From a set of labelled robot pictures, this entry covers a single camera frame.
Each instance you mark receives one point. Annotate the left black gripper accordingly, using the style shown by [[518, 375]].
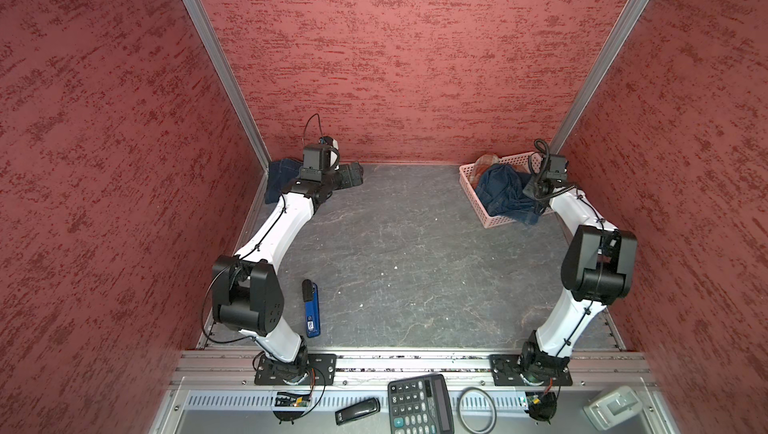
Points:
[[345, 173]]

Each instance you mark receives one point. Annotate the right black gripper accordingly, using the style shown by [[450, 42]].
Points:
[[529, 186]]

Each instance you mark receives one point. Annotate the dark denim button skirt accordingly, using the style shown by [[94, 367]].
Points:
[[280, 173]]

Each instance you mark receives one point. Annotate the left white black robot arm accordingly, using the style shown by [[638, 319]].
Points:
[[245, 292]]

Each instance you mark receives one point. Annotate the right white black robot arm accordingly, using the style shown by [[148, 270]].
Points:
[[596, 271]]

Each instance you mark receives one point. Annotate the pink perforated plastic basket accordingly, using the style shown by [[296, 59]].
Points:
[[521, 162]]

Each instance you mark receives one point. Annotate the red cloth in basket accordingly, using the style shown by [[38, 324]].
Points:
[[482, 164]]

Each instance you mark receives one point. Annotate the right circuit board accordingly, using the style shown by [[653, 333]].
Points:
[[542, 407]]

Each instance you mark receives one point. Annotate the circuit board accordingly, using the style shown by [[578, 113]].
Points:
[[542, 407], [293, 400]]

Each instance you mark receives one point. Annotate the grey white box device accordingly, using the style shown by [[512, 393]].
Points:
[[613, 407]]

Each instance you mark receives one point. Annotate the left circuit board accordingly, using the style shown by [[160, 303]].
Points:
[[293, 400]]

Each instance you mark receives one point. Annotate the black calculator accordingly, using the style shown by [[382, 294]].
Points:
[[420, 405]]

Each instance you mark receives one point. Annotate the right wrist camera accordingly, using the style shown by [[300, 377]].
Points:
[[554, 168]]

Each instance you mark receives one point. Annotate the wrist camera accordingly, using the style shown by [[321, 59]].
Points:
[[320, 159], [554, 168]]

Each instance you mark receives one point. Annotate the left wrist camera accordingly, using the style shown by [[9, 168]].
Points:
[[320, 159]]

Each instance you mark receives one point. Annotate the right aluminium corner post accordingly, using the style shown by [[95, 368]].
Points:
[[614, 42]]

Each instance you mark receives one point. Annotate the aluminium corner post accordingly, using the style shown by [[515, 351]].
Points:
[[614, 42], [223, 69]]

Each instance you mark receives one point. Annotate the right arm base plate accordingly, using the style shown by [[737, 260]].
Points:
[[530, 370]]

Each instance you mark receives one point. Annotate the aluminium front rail frame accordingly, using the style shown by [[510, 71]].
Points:
[[212, 391]]

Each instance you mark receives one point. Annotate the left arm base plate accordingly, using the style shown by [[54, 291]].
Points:
[[317, 367]]

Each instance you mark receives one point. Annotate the left aluminium corner post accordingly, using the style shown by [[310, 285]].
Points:
[[223, 69]]

